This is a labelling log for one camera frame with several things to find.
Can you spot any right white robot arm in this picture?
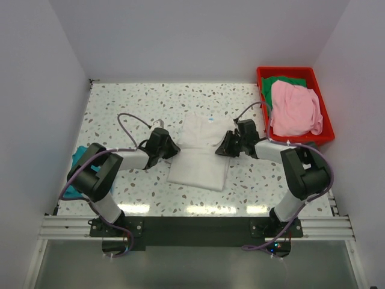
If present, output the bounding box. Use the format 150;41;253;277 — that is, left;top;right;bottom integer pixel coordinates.
215;119;333;237

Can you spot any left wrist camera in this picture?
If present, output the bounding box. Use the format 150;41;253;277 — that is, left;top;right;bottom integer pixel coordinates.
152;119;164;128

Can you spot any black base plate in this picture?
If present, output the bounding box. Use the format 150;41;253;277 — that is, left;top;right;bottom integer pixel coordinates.
88;217;304;256

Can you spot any pink t shirt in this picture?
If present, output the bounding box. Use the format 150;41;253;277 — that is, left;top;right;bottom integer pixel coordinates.
271;80;323;137

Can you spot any green t shirt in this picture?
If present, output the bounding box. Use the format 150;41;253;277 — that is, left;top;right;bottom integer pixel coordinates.
260;76;307;117

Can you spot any teal folded t shirt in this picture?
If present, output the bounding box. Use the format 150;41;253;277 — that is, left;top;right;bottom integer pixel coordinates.
60;144;115;200

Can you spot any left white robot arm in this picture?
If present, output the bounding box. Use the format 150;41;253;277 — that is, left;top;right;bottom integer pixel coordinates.
60;128;180;236

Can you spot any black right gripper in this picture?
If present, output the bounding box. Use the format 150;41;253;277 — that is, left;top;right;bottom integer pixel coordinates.
215;131;246;158

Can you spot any white t shirt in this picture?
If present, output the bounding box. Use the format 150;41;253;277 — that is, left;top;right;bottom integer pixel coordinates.
167;113;235;191

